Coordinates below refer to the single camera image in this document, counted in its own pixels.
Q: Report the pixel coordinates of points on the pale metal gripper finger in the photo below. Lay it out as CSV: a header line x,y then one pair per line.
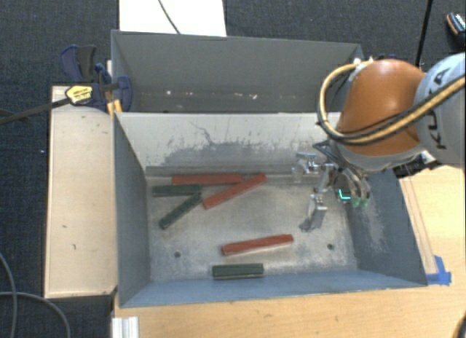
x,y
316,216
305,167

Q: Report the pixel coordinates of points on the red-brown flat block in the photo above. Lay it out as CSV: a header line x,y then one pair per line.
x,y
205,179
256,244
234,191

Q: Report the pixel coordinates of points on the grey metal bin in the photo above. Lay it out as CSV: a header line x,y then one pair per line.
x,y
233,220

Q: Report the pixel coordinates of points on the dark green flat block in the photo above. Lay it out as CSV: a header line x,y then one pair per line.
x,y
180,211
175,191
237,271

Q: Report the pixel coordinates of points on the pale wood flat board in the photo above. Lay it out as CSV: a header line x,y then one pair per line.
x,y
80,201

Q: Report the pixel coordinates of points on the black cylinder on white bracket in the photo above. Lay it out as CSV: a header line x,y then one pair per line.
x,y
411,167

